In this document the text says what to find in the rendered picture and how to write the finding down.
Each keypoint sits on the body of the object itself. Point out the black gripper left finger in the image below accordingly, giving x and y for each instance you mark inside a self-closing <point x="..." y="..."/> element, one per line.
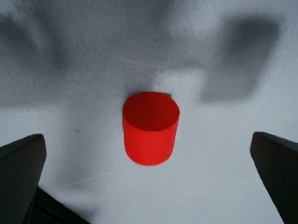
<point x="21" y="165"/>

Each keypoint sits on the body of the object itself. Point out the red short cylinder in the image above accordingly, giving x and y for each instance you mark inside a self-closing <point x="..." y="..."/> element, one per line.
<point x="150" y="121"/>

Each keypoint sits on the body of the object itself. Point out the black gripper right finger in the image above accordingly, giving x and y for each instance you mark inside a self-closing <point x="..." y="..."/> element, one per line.
<point x="276" y="161"/>

